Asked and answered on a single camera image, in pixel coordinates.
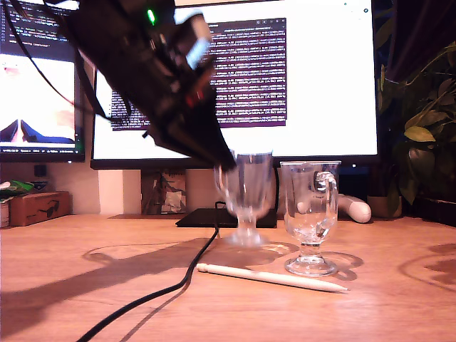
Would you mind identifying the black monitor showing code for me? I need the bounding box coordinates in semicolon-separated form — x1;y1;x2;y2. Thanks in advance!
0;0;86;163

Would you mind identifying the small dark leafy plant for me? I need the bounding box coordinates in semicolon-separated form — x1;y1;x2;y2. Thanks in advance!
386;142;420;215

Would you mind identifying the thick black monitor cable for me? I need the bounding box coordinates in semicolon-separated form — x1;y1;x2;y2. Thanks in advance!
76;200;229;342

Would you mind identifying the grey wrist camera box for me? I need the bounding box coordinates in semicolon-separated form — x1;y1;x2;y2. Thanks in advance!
183;13;215;71

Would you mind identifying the black rectangular plant tray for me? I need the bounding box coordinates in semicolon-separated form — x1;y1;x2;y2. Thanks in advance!
415;197;456;227

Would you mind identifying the white game controller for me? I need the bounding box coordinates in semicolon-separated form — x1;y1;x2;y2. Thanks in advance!
295;194;372;224

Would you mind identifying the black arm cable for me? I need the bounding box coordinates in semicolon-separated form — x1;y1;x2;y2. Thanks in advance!
9;0;111;120

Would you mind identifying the white pen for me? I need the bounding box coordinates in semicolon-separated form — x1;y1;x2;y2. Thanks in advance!
196;262;351;294

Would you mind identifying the cream round plant pot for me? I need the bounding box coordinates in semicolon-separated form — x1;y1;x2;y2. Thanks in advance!
366;195;403;219

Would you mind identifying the small footed glass cup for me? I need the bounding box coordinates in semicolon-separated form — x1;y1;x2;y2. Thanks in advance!
279;160;342;278
212;151;275;247

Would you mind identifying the black Huawei computer monitor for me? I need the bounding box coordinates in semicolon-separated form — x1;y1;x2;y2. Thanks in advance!
90;0;379;229

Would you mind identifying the large green leafy plant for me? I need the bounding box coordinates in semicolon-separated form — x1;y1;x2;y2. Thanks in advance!
377;35;456;214

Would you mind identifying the grey printed picture card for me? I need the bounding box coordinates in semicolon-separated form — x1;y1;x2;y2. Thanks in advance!
141;170;187;215

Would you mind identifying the green plastic packet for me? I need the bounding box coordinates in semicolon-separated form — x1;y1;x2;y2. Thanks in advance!
0;180;35;200

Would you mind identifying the brown box with sunglasses print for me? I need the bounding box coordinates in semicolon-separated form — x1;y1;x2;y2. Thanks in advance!
9;191;71;227

